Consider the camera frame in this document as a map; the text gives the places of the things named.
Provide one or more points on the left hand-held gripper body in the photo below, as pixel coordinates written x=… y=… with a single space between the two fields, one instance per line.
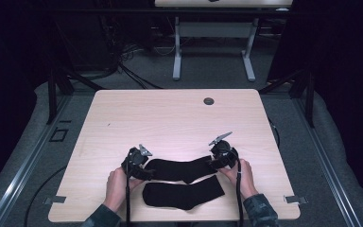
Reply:
x=135 y=159

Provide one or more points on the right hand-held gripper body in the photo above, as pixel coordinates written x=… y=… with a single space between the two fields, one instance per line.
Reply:
x=223 y=153

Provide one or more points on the black sock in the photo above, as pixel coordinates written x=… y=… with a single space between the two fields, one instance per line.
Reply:
x=179 y=170
x=182 y=195

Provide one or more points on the person's left hand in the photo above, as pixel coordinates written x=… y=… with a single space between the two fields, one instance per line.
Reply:
x=118 y=189

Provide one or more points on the person's right hand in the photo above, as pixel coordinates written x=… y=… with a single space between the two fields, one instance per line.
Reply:
x=244 y=179

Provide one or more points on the black metal stand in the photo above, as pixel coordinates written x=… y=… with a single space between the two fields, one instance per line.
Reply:
x=53 y=94
x=308 y=94

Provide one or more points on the white background desk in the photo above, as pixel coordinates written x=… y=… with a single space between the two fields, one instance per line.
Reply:
x=214 y=30

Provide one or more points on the dark curtain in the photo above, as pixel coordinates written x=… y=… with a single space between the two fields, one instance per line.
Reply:
x=9 y=78
x=349 y=78

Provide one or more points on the grey metal table bracket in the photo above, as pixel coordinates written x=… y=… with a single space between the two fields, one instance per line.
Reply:
x=295 y=199
x=55 y=199

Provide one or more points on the aluminium floor rail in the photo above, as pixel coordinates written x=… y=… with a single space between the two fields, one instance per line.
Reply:
x=327 y=164
x=22 y=170

